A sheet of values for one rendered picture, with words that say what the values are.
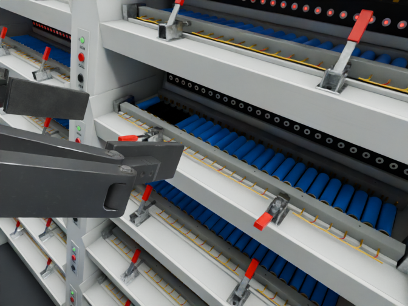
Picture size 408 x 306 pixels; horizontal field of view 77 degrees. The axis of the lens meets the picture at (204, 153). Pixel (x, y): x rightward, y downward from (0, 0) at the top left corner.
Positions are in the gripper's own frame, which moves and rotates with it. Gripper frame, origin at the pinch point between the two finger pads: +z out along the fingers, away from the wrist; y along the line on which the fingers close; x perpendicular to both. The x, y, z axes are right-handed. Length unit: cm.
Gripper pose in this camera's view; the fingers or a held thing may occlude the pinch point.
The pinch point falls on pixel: (113, 129)
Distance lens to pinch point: 24.5
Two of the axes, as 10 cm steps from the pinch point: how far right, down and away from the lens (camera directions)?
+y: 7.8, 4.2, -4.6
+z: 5.1, -0.3, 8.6
